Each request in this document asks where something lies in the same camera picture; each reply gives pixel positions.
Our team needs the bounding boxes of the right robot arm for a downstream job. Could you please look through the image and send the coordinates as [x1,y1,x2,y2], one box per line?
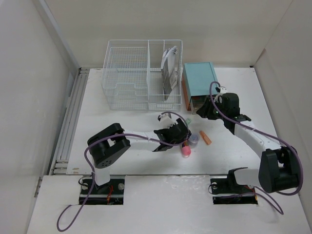
[196,93,302,195]

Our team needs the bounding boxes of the teal drawer box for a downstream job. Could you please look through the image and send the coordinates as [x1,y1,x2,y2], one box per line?
[181,62,217,111]

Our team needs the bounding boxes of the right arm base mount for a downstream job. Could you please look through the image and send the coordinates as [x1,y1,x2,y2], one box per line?
[209,177,258,205]

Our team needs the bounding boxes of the white wire mesh organizer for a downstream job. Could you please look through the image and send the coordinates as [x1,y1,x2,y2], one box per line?
[101,39,183,111]

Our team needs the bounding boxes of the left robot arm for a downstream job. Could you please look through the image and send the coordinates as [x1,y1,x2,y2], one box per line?
[84,117,191,194]

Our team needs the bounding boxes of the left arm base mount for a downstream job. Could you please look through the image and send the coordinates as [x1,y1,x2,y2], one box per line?
[78,176,125,205]

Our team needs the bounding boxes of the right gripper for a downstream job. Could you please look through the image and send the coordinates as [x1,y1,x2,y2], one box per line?
[196,97,228,120]

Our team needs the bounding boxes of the pink capped marker tube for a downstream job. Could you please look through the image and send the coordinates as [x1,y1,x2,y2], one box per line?
[180,141,192,158]

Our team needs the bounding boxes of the clear paperclip jar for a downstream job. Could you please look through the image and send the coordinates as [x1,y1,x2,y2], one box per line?
[188,133,200,147]

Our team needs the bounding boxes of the orange transparent case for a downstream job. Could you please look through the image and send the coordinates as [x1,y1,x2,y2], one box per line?
[199,131,212,145]

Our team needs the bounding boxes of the grey setup guide booklet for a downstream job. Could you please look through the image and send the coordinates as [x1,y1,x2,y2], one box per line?
[161,49,176,100]

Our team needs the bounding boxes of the aluminium rail frame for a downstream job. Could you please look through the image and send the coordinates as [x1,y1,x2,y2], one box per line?
[47,68,90,176]

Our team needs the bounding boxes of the clear drawer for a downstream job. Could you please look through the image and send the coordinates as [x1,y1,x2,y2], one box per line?
[190,96,207,115]

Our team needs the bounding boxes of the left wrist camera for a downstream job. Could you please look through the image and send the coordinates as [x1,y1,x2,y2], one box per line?
[158,113,175,129]

